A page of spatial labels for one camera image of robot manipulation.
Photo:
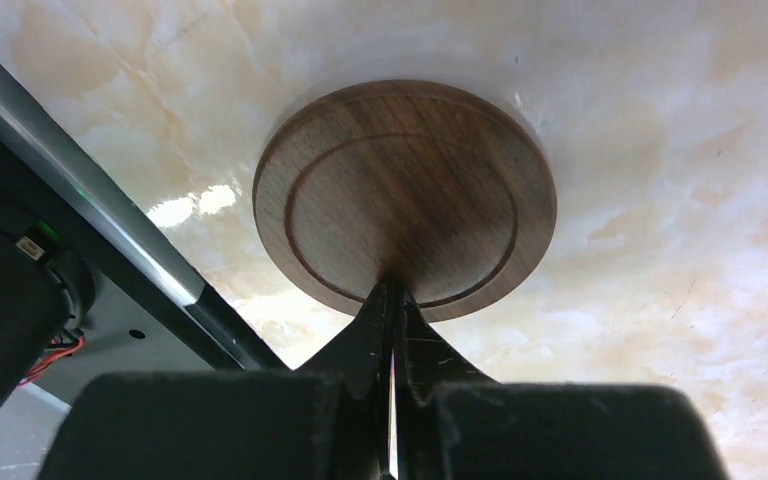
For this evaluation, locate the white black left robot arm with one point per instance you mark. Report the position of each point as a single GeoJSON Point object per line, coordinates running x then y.
{"type": "Point", "coordinates": [326, 420]}

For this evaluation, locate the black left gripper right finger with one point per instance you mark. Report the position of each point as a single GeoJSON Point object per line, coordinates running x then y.
{"type": "Point", "coordinates": [425, 365]}

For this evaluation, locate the walnut grooved round coaster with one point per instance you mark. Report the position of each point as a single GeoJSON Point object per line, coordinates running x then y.
{"type": "Point", "coordinates": [407, 180]}

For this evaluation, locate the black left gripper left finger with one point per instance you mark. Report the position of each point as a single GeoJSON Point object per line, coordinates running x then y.
{"type": "Point", "coordinates": [359, 362]}

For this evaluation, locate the aluminium frame rail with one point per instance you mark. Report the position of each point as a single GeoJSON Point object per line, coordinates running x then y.
{"type": "Point", "coordinates": [85, 207]}

